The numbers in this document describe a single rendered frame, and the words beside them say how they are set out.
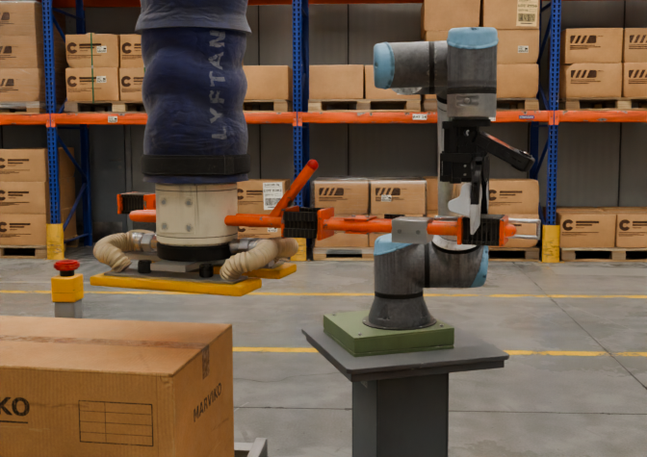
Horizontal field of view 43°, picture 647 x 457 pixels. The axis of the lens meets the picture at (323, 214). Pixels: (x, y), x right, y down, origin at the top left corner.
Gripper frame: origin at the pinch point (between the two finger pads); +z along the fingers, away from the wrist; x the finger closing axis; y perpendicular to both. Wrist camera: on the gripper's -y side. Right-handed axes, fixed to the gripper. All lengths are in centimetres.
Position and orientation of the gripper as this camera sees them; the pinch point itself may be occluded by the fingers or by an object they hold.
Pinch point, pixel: (480, 226)
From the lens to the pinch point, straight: 154.7
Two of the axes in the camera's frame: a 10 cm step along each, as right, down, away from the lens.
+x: -3.5, 0.9, -9.3
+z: 0.0, 9.9, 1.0
